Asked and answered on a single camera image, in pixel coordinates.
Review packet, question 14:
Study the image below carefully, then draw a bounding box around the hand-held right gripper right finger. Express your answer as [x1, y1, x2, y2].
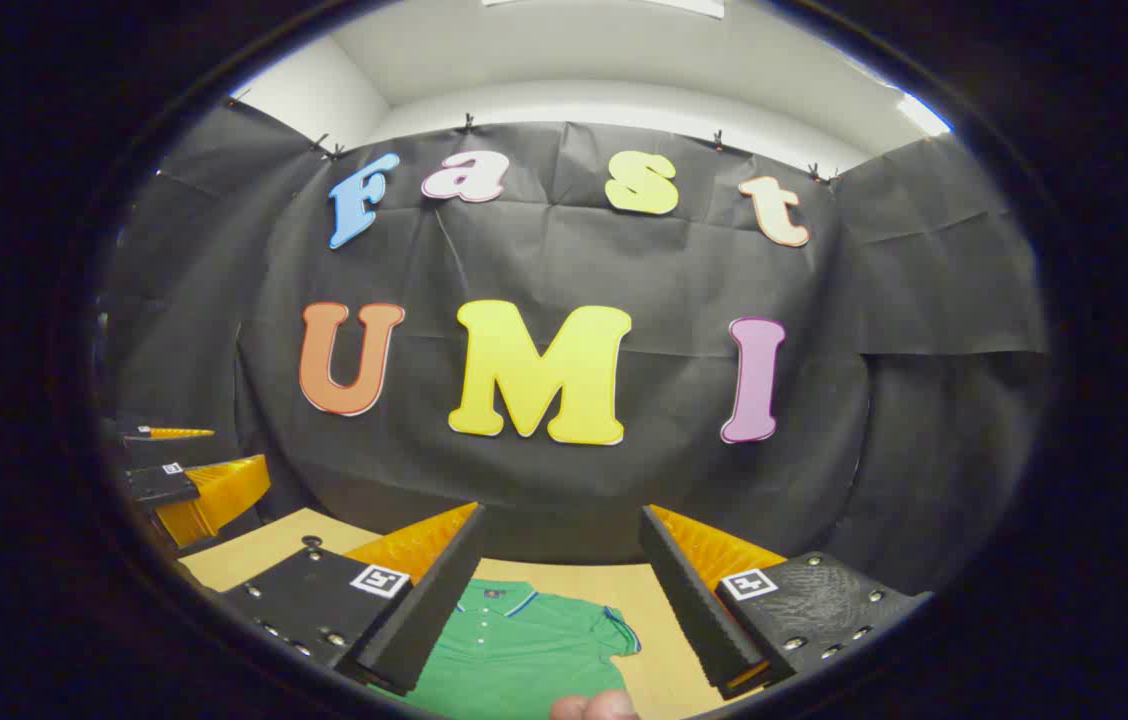
[638, 504, 933, 701]

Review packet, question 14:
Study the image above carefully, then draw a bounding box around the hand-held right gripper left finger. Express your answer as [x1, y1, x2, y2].
[222, 502, 487, 698]

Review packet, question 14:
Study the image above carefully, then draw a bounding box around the green T-shirt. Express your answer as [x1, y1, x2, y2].
[369, 578, 642, 720]

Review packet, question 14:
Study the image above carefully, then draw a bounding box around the row of black cloth clips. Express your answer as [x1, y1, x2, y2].
[227, 90, 840, 189]

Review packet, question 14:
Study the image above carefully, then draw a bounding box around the ceiling light panel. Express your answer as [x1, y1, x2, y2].
[899, 93, 953, 137]

